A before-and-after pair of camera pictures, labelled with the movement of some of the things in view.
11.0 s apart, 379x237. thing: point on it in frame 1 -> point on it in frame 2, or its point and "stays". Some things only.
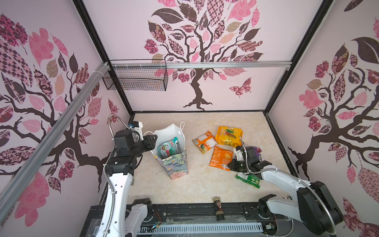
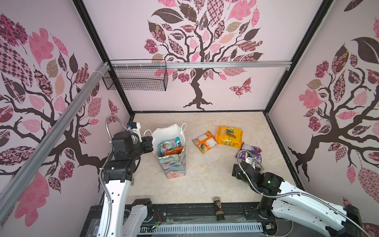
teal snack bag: (169, 149) stays
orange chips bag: (220, 158) -> (174, 151)
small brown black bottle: (219, 213) stays
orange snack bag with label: (205, 141) stays
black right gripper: (233, 167) -> (233, 170)
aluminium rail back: (255, 64) stays
